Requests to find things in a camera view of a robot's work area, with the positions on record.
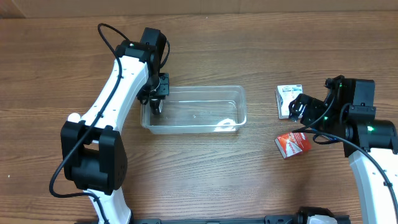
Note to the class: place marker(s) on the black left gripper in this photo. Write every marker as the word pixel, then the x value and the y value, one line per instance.
pixel 157 94

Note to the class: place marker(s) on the orange Redoxon tube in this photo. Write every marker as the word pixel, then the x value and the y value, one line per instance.
pixel 74 117

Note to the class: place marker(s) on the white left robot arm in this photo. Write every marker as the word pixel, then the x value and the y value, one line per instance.
pixel 93 153

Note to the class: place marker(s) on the clear plastic container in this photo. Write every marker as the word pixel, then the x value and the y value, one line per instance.
pixel 198 109

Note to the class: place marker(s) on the white medicine box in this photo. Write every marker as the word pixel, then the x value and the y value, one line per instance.
pixel 284 95

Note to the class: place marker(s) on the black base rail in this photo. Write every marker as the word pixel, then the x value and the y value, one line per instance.
pixel 302 216

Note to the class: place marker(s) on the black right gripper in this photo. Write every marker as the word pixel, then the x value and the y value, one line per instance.
pixel 304 106

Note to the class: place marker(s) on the red medicine box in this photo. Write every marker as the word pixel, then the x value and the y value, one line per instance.
pixel 292 144

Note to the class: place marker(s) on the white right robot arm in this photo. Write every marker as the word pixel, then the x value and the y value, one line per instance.
pixel 347 115

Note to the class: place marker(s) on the dark bottle white cap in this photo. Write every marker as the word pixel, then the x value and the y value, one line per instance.
pixel 156 106

